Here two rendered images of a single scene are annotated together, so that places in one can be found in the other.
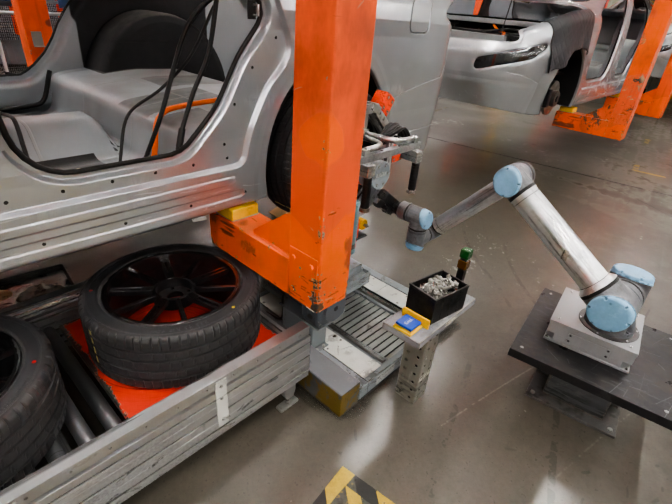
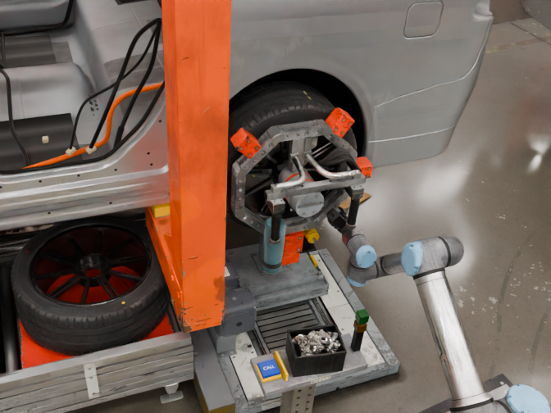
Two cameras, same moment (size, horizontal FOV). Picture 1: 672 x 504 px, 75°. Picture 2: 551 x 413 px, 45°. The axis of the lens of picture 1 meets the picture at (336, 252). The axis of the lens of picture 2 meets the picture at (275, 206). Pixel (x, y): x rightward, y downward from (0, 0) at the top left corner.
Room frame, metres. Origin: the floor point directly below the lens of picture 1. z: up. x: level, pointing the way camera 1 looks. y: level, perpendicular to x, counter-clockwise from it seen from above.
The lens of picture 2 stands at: (-0.15, -0.95, 2.51)
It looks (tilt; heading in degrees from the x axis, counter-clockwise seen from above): 38 degrees down; 25
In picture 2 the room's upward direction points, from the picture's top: 5 degrees clockwise
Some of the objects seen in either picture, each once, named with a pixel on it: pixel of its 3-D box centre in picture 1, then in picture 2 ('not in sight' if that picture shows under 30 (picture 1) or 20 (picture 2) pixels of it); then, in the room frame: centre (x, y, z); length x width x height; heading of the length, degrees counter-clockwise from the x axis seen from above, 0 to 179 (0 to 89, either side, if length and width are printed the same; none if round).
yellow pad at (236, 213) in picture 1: (236, 207); (166, 201); (1.69, 0.44, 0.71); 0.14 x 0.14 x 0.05; 49
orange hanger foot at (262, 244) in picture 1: (261, 224); (176, 228); (1.58, 0.31, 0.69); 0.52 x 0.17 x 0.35; 49
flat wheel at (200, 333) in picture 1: (176, 307); (94, 281); (1.38, 0.62, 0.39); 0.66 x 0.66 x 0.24
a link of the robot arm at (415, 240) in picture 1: (416, 237); (360, 270); (1.95, -0.40, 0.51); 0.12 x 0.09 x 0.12; 139
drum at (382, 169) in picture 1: (363, 169); (300, 190); (1.91, -0.09, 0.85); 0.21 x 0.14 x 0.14; 49
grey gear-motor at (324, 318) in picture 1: (303, 299); (224, 300); (1.69, 0.14, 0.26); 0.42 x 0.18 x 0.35; 49
